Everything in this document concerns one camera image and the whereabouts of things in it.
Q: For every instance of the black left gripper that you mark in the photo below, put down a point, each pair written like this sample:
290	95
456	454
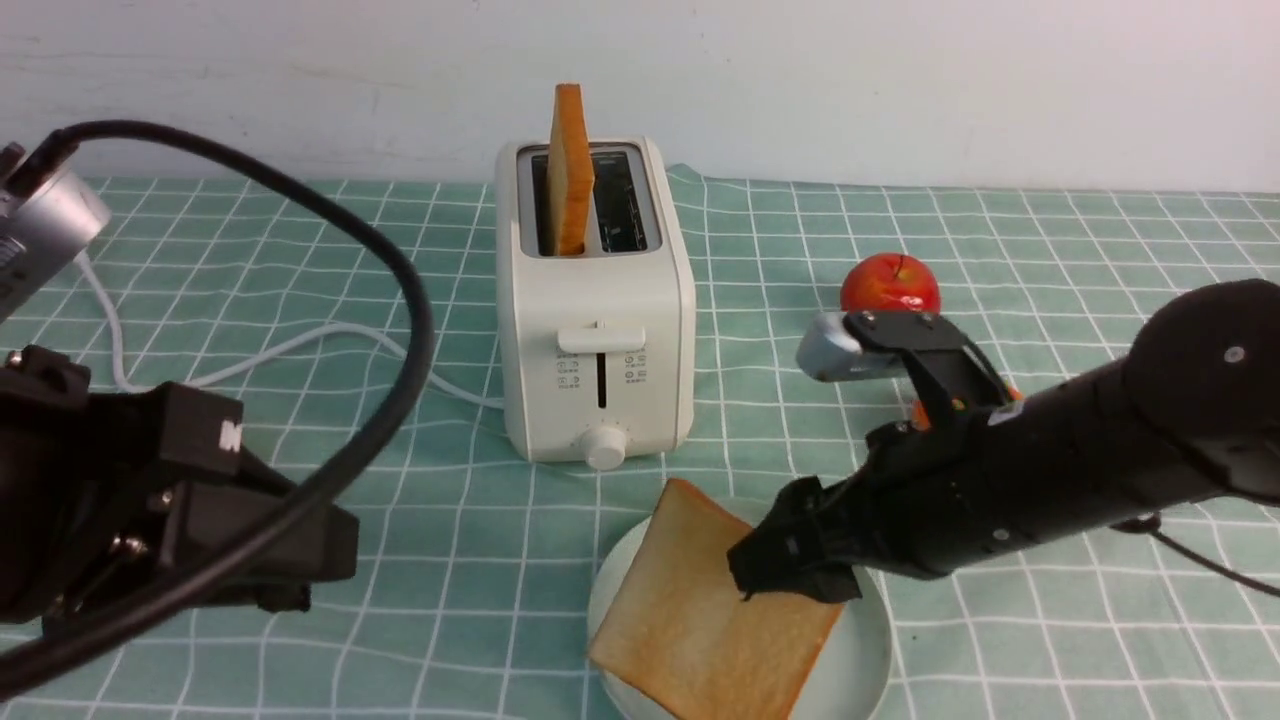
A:
102	493

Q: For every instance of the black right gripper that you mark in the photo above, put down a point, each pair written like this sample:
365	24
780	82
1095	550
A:
922	506

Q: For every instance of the toast slice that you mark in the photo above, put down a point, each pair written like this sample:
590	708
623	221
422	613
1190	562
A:
680	640
570	173

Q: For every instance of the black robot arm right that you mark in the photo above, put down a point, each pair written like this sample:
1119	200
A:
1189	413

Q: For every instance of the light green round plate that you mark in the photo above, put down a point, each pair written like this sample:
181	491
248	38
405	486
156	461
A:
851	674

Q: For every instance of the orange persimmon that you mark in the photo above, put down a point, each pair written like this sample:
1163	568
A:
920	419

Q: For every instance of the red apple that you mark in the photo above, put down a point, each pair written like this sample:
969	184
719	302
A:
890	281

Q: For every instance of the white two-slot toaster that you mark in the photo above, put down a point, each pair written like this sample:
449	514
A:
597	349

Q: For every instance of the green checkered tablecloth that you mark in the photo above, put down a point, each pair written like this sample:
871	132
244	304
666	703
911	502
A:
475	567

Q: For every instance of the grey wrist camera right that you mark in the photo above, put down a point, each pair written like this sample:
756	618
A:
946	368

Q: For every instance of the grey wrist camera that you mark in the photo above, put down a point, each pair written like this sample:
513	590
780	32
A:
44	226
946	368

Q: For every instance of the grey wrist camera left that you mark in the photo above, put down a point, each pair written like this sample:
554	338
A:
44	226

